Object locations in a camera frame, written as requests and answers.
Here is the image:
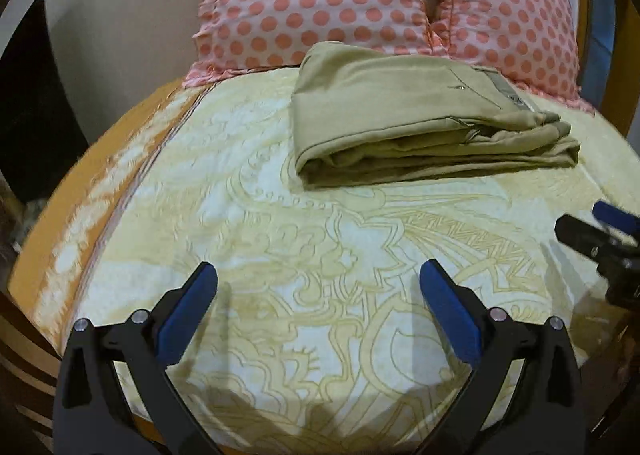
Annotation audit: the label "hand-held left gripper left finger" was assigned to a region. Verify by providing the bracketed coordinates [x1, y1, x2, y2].
[53, 261, 219, 455]

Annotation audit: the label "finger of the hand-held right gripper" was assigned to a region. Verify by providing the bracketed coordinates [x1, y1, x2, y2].
[555, 215, 640, 276]
[592, 200, 640, 238]

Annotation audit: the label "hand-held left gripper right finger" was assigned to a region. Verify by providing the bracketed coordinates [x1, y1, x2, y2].
[419, 259, 587, 455]

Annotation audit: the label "khaki pants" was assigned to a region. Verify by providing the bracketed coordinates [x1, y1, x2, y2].
[292, 41, 581, 189]

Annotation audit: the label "yellow patterned bedsheet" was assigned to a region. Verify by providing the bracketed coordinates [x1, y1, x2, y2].
[9, 66, 640, 455]

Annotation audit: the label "pink polka dot pillow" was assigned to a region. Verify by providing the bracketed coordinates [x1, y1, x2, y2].
[425, 0, 597, 115]
[181, 0, 451, 90]

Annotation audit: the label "wooden bed frame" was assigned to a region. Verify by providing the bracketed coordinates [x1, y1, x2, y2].
[0, 280, 66, 455]

